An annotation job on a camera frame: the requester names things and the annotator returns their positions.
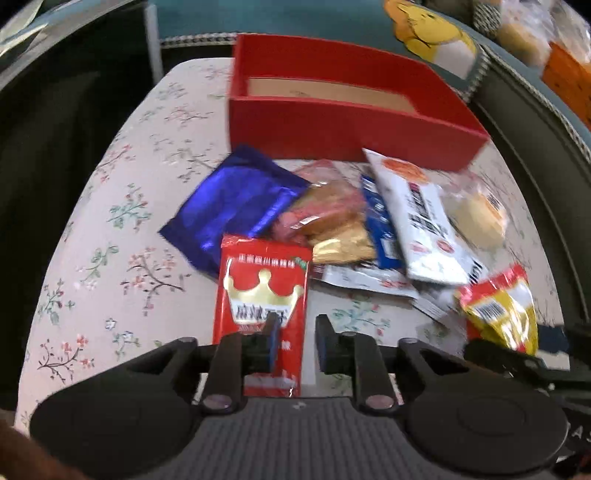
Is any red crown snack packet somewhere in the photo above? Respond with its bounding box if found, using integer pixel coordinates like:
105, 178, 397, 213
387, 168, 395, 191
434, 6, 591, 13
212, 234, 312, 397

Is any white duck gizzard packet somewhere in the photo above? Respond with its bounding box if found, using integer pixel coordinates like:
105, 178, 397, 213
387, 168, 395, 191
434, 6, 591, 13
311, 264, 419, 299

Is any red yellow snack packet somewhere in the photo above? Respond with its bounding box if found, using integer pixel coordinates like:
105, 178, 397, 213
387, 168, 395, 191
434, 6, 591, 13
456, 263, 539, 356

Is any blue white candy packet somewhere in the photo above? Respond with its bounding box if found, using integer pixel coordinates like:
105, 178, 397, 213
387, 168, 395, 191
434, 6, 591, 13
361, 175, 405, 270

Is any gold foil snack packet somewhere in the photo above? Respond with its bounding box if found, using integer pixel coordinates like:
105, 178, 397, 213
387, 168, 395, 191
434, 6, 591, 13
308, 220, 377, 265

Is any white noodle snack packet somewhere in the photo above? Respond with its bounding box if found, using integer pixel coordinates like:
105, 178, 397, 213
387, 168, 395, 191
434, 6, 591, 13
363, 149, 469, 286

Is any pink clear snack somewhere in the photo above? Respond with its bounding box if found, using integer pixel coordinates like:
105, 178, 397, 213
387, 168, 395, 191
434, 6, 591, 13
271, 159, 365, 245

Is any blue foil snack packet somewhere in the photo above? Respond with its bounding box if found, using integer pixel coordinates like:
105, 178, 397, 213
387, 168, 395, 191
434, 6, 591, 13
159, 145, 311, 277

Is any clear yellow pastry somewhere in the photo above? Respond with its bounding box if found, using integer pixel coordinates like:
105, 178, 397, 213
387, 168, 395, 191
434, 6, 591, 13
439, 173, 510, 251

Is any white Kaprons wafer packet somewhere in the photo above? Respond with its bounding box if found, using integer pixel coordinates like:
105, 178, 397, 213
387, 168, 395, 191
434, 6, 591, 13
412, 257, 489, 328

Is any floral tablecloth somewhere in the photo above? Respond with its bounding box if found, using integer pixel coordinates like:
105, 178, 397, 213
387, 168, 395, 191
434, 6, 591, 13
14, 58, 564, 432

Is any red cardboard box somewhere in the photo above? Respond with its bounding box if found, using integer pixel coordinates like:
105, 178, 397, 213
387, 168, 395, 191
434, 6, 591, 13
228, 34, 490, 171

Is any black side table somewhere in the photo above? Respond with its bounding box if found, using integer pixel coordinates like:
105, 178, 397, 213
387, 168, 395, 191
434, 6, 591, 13
1, 1, 161, 411

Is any teal lion sofa cover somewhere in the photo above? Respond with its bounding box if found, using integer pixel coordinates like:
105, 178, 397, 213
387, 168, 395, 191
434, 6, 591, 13
155, 1, 489, 102

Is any orange plastic basket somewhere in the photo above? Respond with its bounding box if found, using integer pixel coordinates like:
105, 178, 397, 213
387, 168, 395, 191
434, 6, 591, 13
542, 42, 591, 127

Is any clear plastic bag of food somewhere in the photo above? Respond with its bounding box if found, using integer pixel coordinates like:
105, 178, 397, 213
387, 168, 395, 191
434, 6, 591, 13
497, 1, 590, 71

